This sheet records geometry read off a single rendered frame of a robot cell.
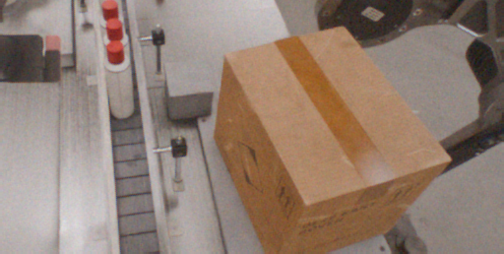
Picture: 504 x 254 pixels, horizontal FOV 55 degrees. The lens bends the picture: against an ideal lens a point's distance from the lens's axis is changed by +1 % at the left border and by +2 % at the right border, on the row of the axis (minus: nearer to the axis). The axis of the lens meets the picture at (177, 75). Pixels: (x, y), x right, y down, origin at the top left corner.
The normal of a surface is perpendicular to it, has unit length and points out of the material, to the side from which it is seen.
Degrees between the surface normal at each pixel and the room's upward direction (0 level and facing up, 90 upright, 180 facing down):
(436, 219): 0
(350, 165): 0
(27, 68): 39
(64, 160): 0
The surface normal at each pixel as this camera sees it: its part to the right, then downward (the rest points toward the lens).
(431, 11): 0.00, 0.76
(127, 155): 0.02, -0.65
